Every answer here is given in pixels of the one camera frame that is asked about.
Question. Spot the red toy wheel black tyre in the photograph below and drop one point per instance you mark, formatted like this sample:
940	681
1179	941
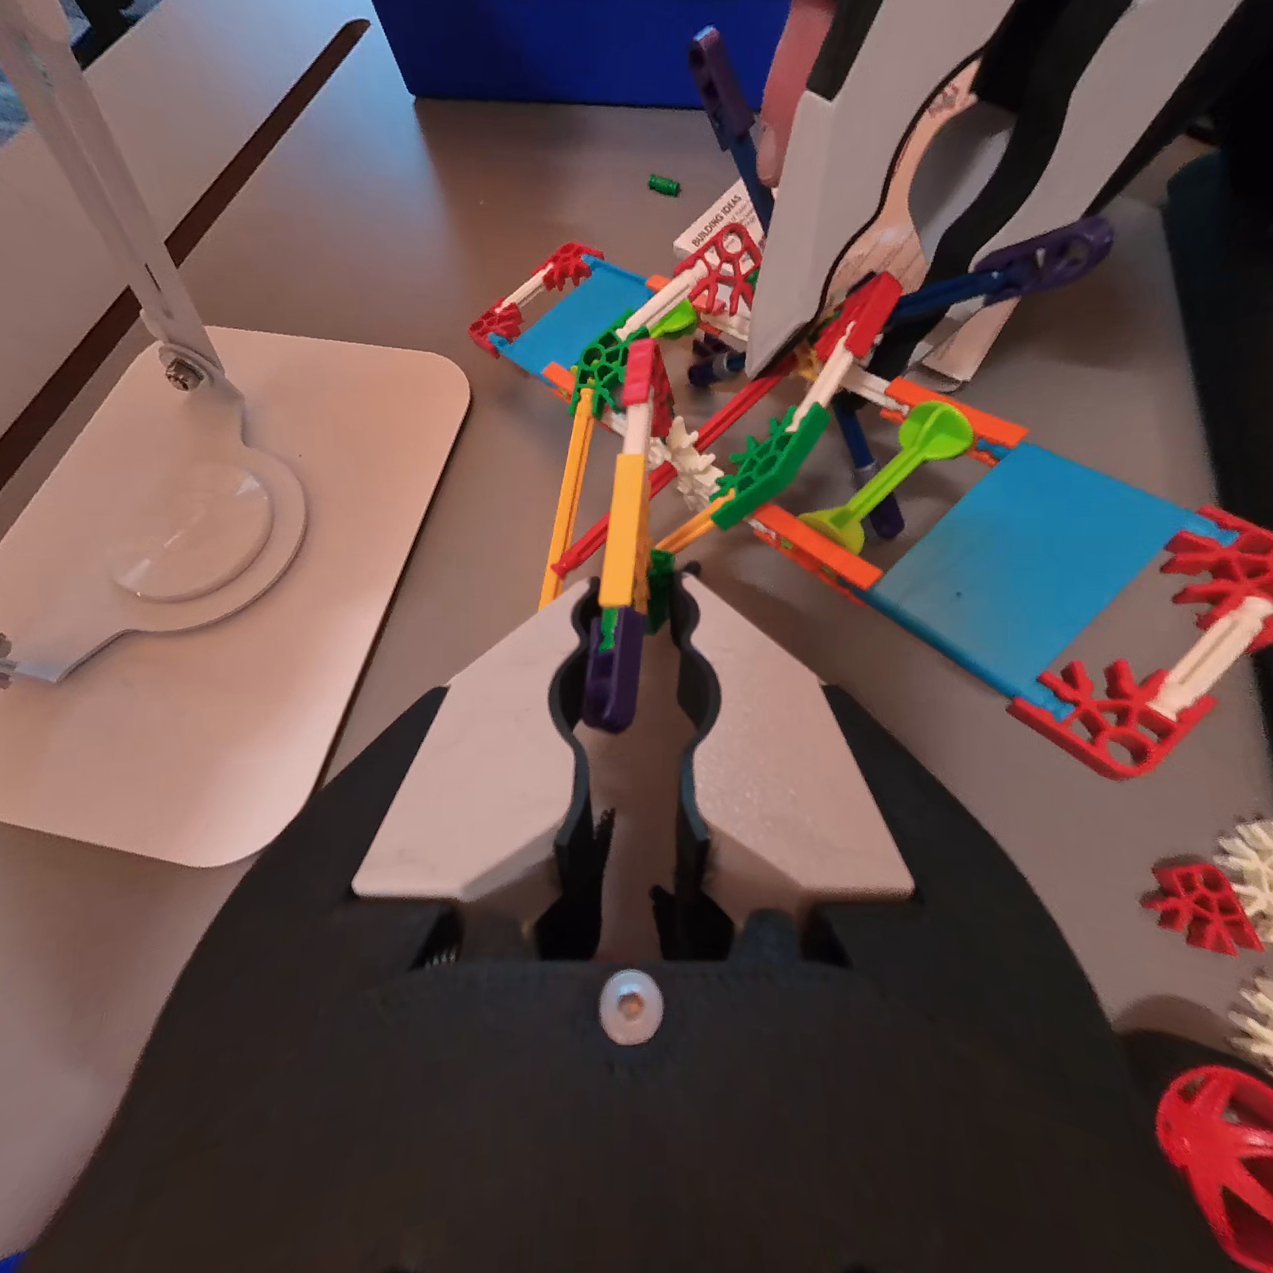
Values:
1223	1153

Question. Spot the blue plastic bin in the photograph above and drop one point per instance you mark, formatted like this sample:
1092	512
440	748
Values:
556	49

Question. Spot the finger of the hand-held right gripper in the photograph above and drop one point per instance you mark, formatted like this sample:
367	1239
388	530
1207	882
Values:
794	248
1124	89

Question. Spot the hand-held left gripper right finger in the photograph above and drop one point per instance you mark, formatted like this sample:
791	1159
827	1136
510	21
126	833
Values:
794	794

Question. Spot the small green connector piece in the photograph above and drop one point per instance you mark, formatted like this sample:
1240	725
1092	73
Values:
662	184

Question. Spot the white snowflake connector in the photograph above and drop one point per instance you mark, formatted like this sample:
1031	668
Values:
1254	1024
1250	865

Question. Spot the person's right hand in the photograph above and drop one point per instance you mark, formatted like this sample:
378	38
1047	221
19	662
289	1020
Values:
794	79

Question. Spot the white instruction booklet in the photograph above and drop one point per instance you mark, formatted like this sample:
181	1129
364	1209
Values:
711	224

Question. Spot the colourful construction toy airplane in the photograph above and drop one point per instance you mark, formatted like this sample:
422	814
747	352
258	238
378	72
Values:
1024	566

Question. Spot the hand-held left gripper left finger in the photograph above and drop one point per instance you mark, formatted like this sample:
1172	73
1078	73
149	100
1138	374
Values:
476	784

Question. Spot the red fan connector piece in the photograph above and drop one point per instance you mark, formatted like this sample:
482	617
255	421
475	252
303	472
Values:
1197	905

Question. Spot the white metal stand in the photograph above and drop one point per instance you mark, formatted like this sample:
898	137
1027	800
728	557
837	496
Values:
198	695

